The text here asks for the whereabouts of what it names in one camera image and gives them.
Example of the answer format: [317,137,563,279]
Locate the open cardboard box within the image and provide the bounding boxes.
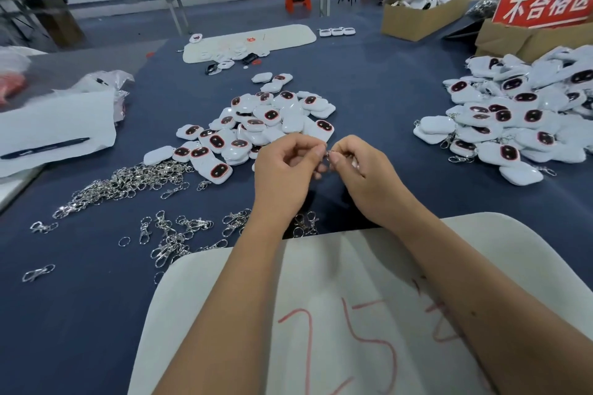
[382,0,483,42]

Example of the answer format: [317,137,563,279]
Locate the person's right forearm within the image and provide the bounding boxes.
[398,205,593,395]

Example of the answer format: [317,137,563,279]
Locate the orange bag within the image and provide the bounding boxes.
[0,72,29,106]

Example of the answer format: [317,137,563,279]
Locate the long white foam board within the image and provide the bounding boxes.
[182,24,318,64]

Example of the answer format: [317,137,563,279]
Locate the flat brown cardboard box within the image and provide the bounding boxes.
[475,18,593,62]

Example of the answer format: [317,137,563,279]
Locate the person's right hand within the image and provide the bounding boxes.
[329,135,437,229]

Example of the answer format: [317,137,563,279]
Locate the white paper sheet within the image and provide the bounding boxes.
[0,91,119,178]

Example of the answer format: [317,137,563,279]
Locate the red sign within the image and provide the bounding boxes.
[493,0,593,30]

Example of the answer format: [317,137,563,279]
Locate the white foam board red marks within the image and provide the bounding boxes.
[128,212,593,395]

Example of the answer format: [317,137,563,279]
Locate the person's left forearm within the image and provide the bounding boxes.
[153,218,302,395]

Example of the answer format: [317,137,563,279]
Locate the black pen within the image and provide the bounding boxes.
[0,137,91,160]

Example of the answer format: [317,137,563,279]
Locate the person's left hand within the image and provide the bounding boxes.
[252,133,330,234]

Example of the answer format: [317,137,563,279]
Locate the white plastic bag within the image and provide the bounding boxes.
[0,46,46,73]

